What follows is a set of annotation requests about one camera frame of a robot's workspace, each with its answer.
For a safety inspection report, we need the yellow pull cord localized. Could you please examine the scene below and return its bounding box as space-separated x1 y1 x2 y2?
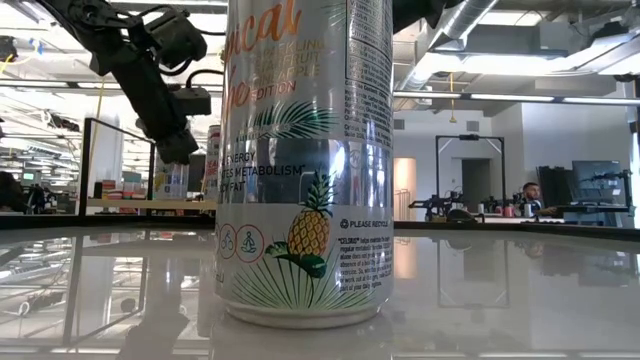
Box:
448 72 458 125

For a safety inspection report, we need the person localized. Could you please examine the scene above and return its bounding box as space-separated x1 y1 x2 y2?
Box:
519 181 559 217
0 171 29 214

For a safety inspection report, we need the silver blue Red Bull can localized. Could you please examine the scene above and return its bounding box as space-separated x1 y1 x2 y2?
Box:
153 155 191 202

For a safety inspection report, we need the silver ventilation duct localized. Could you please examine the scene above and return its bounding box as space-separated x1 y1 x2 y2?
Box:
393 0 501 92

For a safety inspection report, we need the black panel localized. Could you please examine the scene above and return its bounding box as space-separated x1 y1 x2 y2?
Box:
537 165 574 207

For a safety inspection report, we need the yellow hanging cord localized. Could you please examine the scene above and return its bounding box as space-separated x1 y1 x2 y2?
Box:
88 74 106 166

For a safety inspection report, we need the dark computer monitor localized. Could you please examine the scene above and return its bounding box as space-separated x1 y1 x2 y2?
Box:
572 159 624 207

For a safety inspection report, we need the silver pineapple print Celsius can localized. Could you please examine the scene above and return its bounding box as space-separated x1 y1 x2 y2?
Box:
212 0 395 330

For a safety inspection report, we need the wooden shelf board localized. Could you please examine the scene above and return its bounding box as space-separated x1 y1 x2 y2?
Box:
87 198 217 211

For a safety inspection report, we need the black metal shelf rail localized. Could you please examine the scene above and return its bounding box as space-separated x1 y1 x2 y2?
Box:
78 117 156 220

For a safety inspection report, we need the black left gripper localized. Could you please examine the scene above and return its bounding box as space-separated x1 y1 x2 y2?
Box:
110 44 200 166

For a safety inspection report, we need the white Peach Vibe Celsius can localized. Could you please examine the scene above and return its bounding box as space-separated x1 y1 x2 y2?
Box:
203 123 222 202

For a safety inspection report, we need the black frame stand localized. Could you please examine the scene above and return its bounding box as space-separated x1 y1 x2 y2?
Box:
434 133 506 224

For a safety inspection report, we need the long ceiling light bar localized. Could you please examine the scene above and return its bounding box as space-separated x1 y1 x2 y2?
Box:
0 79 224 94
393 91 640 106

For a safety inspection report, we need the black monitor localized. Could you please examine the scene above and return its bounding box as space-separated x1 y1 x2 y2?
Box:
187 153 207 194

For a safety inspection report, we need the dark desk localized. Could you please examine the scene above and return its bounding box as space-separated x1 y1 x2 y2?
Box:
554 203 632 227

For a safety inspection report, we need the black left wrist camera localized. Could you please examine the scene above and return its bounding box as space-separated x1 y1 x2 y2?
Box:
172 85 214 117

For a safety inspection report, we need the colourful book stack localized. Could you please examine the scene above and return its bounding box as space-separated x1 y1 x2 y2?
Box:
101 178 156 201

